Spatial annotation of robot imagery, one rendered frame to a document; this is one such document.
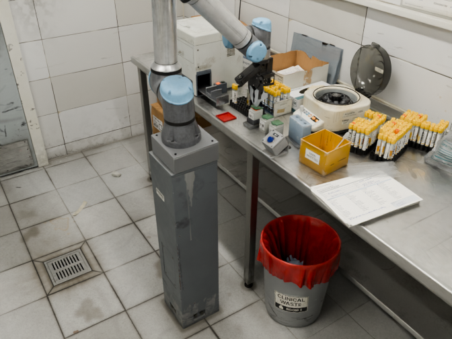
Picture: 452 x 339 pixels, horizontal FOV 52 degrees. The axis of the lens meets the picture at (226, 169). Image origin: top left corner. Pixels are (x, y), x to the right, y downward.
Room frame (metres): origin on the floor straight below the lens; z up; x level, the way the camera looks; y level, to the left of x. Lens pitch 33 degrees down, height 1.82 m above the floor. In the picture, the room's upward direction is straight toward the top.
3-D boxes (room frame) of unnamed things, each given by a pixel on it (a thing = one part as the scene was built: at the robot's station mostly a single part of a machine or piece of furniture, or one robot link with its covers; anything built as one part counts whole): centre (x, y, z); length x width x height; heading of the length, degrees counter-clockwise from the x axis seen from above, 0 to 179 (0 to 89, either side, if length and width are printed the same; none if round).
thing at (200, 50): (2.25, 0.10, 1.03); 0.31 x 0.27 x 0.30; 33
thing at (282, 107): (1.97, -0.20, 0.91); 0.20 x 0.10 x 0.07; 33
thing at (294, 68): (2.17, -0.31, 0.95); 0.29 x 0.25 x 0.15; 123
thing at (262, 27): (1.80, -0.14, 1.27); 0.09 x 0.08 x 0.11; 113
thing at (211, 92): (2.04, 0.07, 0.92); 0.21 x 0.07 x 0.05; 33
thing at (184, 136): (1.54, 0.17, 1.00); 0.15 x 0.15 x 0.10
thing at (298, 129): (1.64, -0.30, 0.92); 0.10 x 0.07 x 0.10; 25
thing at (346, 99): (1.83, -0.47, 0.97); 0.15 x 0.15 x 0.07
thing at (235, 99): (1.94, -0.10, 0.93); 0.17 x 0.09 x 0.11; 33
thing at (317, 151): (1.48, -0.37, 0.93); 0.13 x 0.13 x 0.10; 37
